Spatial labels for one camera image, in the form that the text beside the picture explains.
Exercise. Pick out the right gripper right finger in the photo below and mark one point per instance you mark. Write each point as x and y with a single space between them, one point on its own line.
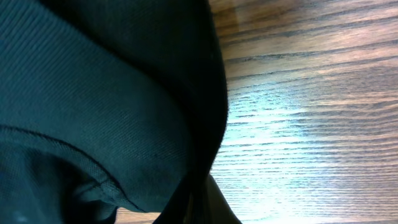
216 209

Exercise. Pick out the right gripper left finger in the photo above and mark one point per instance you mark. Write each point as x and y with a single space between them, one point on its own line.
183 206

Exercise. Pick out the black t-shirt with logo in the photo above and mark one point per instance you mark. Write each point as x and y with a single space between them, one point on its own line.
106 105

